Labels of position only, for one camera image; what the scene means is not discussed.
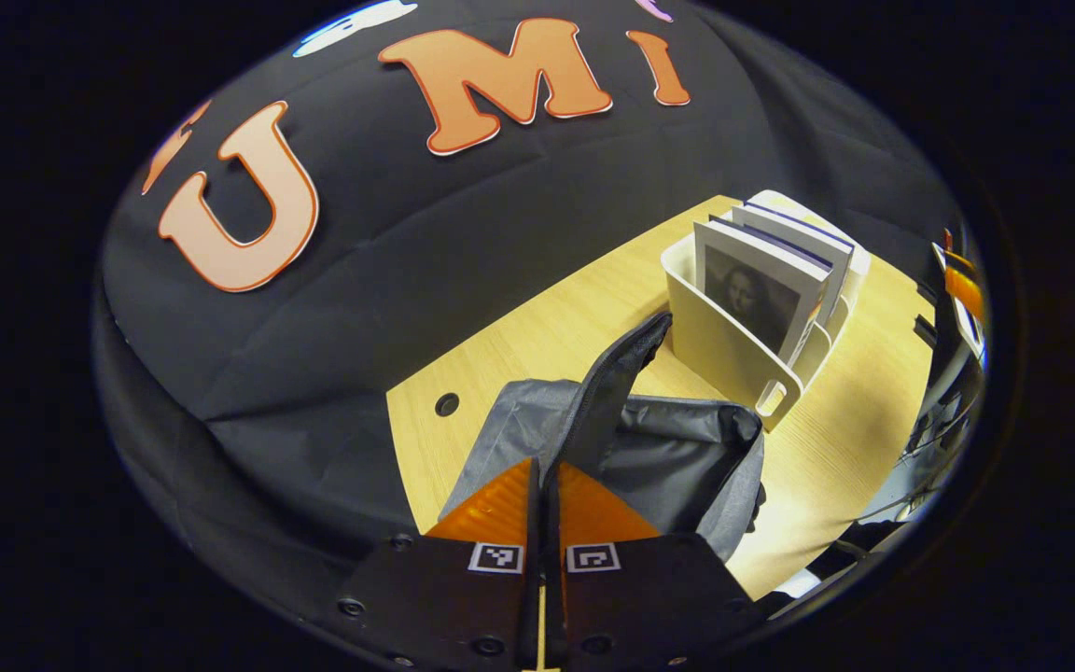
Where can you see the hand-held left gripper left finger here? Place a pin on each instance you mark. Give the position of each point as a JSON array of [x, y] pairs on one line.
[[528, 607]]

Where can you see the grey schoolbag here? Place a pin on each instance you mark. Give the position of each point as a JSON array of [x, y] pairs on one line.
[[677, 448]]

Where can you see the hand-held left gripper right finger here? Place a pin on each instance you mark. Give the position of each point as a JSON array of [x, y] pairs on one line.
[[558, 607]]

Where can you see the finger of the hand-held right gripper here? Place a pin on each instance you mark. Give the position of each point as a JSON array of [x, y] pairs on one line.
[[967, 294]]

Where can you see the white bookshelf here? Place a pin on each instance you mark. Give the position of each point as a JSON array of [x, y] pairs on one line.
[[724, 359]]

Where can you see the blue cover book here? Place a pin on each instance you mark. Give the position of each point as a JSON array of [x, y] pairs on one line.
[[817, 244]]

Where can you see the black backdrop cloth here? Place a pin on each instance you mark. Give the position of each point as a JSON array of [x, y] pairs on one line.
[[360, 308]]

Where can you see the portrait cover book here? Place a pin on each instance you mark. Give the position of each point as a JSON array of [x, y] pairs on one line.
[[752, 299]]

